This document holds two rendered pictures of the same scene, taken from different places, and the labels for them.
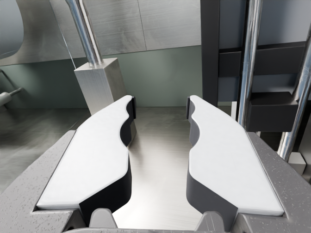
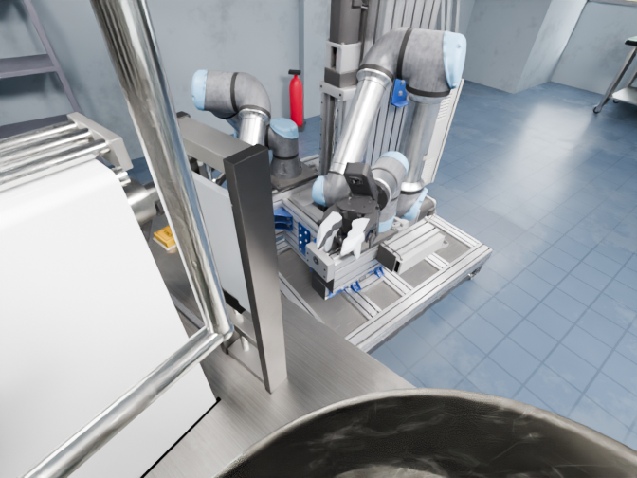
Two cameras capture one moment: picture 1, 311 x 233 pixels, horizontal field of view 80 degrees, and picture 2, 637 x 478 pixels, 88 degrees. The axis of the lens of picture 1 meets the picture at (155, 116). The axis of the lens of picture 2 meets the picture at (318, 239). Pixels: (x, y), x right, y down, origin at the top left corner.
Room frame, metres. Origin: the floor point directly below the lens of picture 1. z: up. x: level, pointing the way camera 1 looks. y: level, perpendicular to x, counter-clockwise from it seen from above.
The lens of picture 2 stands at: (0.50, 0.09, 1.61)
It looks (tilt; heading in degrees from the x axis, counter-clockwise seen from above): 42 degrees down; 198
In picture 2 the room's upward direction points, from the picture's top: 2 degrees clockwise
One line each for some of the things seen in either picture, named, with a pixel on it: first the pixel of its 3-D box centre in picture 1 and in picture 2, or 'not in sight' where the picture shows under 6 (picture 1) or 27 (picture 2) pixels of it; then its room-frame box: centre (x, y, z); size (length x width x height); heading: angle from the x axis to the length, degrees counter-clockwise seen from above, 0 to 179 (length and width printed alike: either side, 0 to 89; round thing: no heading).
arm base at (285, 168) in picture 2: not in sight; (285, 160); (-0.74, -0.47, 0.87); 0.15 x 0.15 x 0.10
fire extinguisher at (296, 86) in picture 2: not in sight; (296, 101); (-2.98, -1.34, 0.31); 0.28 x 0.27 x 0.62; 56
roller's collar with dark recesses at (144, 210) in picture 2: not in sight; (121, 207); (0.25, -0.27, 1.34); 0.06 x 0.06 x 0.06; 71
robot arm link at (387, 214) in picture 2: not in sight; (373, 207); (-0.19, 0.02, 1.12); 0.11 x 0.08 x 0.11; 82
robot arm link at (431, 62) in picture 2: not in sight; (414, 139); (-0.45, 0.08, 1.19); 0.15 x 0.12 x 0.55; 82
